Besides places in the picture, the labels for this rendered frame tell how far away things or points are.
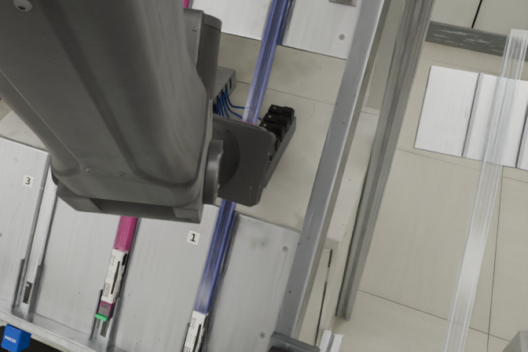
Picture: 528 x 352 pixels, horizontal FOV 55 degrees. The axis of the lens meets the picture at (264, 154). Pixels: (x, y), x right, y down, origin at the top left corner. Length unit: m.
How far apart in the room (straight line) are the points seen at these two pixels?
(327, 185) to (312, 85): 0.60
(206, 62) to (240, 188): 0.13
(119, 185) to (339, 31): 0.35
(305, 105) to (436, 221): 0.79
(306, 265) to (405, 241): 1.12
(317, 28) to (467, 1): 1.87
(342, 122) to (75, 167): 0.33
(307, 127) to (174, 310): 0.51
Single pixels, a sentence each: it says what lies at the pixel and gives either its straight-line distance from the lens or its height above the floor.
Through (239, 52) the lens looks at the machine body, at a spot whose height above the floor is 0.62.
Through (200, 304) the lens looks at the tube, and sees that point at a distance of 0.55.
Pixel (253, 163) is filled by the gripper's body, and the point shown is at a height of 0.98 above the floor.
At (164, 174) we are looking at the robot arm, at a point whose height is 1.14.
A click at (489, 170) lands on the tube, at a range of 0.43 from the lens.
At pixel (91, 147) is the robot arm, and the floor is 1.17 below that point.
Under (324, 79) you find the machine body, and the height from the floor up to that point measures 0.62.
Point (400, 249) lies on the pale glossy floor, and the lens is 1.59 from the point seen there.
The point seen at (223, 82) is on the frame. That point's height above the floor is 0.66.
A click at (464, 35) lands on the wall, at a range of 2.43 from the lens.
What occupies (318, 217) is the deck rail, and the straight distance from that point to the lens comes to 0.50.
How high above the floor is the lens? 1.28
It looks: 46 degrees down
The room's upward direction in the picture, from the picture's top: straight up
